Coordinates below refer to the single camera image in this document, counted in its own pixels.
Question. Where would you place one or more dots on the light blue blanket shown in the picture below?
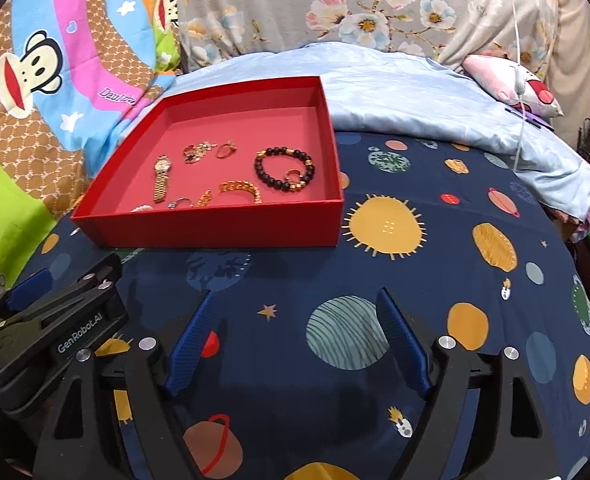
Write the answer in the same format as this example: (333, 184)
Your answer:
(400, 95)

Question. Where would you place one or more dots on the navy planet print blanket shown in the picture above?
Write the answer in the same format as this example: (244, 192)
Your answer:
(450, 260)

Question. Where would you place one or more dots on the red cardboard box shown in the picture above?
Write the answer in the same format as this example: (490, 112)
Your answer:
(200, 232)

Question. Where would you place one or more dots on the grey floral fabric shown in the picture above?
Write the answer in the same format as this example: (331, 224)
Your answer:
(275, 10)

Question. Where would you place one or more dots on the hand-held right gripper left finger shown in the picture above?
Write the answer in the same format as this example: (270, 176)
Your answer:
(190, 340)

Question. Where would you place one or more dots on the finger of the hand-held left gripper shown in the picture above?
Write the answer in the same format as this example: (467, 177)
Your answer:
(75, 300)
(27, 290)

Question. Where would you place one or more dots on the colourful monkey print quilt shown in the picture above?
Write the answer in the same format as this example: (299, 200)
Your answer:
(50, 110)

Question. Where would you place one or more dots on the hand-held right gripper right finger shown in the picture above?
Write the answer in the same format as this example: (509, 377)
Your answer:
(402, 340)

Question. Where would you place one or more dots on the pink cartoon pillow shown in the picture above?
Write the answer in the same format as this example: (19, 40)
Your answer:
(490, 77)

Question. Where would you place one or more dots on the gold wrist watch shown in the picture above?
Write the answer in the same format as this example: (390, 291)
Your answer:
(162, 166)

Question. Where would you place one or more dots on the purple flat item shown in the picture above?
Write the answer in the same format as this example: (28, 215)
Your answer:
(535, 121)

